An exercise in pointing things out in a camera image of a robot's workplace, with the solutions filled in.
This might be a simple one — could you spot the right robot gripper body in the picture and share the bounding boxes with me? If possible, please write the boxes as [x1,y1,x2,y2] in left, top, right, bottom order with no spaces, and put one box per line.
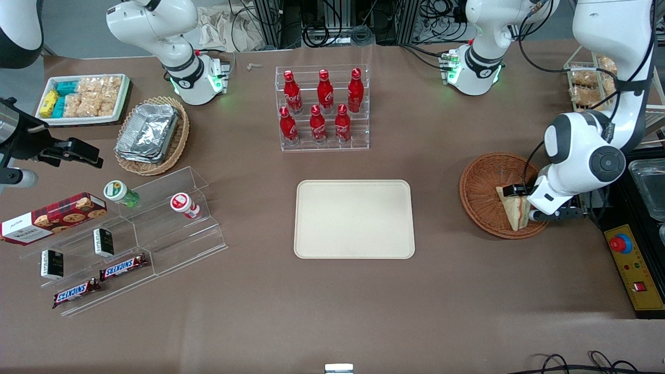
[0,100,52,168]

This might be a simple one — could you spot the triangular sandwich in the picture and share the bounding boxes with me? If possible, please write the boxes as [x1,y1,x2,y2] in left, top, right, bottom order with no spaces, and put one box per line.
[496,186,531,232]

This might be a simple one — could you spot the round brown wicker basket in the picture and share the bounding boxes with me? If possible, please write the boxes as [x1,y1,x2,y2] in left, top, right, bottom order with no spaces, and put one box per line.
[459,152,552,239]

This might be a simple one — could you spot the aluminium foil tray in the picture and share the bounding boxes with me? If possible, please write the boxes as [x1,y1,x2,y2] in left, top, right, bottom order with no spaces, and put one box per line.
[116,148,169,165]
[115,103,180,161]

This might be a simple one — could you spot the white rectangular snack tray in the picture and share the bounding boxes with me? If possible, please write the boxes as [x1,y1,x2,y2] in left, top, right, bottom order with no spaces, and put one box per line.
[35,74,131,125]

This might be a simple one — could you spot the oval light wicker basket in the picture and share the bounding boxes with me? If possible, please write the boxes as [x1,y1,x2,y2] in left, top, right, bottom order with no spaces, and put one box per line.
[114,96,190,177]

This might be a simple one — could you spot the beige rectangular serving tray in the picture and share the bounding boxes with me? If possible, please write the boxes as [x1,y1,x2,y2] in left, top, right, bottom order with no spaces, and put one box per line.
[294,180,416,259]

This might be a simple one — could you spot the yellow snack pack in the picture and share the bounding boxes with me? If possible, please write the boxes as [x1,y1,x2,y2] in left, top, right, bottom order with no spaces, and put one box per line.
[39,90,59,118]

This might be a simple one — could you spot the green lid snack cup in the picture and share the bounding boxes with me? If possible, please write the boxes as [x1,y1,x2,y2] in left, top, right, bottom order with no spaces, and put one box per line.
[103,180,141,208]

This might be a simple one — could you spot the black equipment platform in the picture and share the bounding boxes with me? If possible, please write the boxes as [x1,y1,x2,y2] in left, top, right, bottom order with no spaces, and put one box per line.
[592,151,665,232]

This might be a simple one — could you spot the red tartan cookie box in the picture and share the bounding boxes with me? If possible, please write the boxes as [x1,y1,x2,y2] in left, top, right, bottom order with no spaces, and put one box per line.
[0,192,108,246]

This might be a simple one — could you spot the clear rectangular container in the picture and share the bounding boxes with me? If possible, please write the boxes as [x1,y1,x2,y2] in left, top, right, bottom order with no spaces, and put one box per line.
[628,158,665,223]

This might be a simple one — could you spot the yellow emergency stop control box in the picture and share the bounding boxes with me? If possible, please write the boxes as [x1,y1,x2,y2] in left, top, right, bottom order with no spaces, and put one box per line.
[603,223,665,319]

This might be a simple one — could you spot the small black chocolate box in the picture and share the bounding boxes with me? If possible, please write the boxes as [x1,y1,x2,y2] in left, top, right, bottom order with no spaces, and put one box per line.
[41,249,64,281]
[93,228,115,258]

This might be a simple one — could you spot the red lid snack cup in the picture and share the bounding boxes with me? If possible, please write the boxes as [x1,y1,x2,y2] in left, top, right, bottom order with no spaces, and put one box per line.
[170,192,201,220]

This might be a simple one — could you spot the Snickers chocolate bar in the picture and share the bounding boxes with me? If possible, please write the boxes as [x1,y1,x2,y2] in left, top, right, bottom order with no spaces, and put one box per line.
[52,278,102,310]
[99,253,149,282]

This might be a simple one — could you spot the clear acrylic stepped stand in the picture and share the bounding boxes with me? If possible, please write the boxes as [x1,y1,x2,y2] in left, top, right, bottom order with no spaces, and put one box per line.
[20,166,229,317]

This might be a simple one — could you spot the crumpled beige cloth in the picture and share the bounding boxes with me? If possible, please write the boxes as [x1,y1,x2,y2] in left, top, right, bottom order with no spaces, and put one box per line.
[196,4,267,52]

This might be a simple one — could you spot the red cola bottle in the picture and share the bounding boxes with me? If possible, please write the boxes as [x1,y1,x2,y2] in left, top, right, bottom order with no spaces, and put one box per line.
[310,105,328,144]
[317,69,335,114]
[335,104,352,143]
[283,70,303,115]
[348,68,364,113]
[279,106,299,146]

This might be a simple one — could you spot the clear acrylic bottle rack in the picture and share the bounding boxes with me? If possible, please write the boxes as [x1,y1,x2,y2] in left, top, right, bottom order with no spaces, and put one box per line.
[275,64,370,152]

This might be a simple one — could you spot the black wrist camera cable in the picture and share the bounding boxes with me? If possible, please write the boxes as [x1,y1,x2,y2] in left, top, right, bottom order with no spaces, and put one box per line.
[524,140,546,189]

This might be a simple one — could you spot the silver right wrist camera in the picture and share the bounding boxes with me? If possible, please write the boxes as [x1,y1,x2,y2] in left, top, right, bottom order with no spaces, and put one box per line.
[0,169,38,191]

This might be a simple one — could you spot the long black arm cable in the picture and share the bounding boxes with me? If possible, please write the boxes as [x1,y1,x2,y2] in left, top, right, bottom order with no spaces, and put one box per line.
[518,0,656,156]

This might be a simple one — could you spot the black looped cable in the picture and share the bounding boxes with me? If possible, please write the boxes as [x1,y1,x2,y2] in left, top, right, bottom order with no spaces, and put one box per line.
[520,353,572,374]
[587,351,665,374]

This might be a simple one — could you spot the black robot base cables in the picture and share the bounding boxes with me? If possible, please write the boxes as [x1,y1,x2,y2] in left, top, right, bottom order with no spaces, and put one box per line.
[399,44,454,71]

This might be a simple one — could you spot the aluminium frame rack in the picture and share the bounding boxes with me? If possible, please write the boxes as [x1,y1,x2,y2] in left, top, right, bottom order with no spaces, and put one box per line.
[254,0,417,48]

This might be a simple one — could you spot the coiled black cables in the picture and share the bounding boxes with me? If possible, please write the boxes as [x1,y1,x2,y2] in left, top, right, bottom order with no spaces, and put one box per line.
[303,22,376,47]

